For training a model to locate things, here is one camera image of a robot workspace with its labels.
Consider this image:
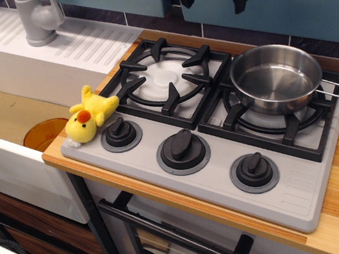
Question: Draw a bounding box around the orange plastic bowl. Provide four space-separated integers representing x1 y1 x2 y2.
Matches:
23 117 68 152

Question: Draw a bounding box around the white toy sink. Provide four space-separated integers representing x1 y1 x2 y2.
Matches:
0 7 141 224

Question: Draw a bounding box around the black right stove knob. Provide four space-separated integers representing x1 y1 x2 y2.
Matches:
230 152 280 194

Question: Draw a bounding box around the wooden drawer front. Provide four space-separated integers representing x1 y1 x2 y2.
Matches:
0 192 104 254

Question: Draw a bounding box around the stainless steel pan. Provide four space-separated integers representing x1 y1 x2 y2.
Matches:
229 44 339 115

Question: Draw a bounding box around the black burner grate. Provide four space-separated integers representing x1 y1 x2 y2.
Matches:
198 71 339 162
100 38 232 132

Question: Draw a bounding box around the yellow stuffed duck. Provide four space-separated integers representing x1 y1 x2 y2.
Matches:
65 85 120 148

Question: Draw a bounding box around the black right burner grate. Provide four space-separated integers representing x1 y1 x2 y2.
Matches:
198 71 339 162

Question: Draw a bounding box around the black left burner grate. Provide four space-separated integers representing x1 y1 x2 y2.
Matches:
100 38 232 132

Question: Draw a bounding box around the grey toy stove top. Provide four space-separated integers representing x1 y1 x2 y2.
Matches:
61 38 339 232

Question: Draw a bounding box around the black stove knob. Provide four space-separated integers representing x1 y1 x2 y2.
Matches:
101 117 142 153
230 152 280 194
156 129 211 176

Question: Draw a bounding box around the toy oven door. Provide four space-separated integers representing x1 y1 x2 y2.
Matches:
97 191 303 254

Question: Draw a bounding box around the black left stove knob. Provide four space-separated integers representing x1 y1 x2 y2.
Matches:
101 117 142 153

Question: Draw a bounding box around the grey toy faucet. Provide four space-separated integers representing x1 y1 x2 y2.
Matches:
14 0 64 47

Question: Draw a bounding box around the black middle stove knob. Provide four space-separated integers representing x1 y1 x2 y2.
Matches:
156 129 211 176

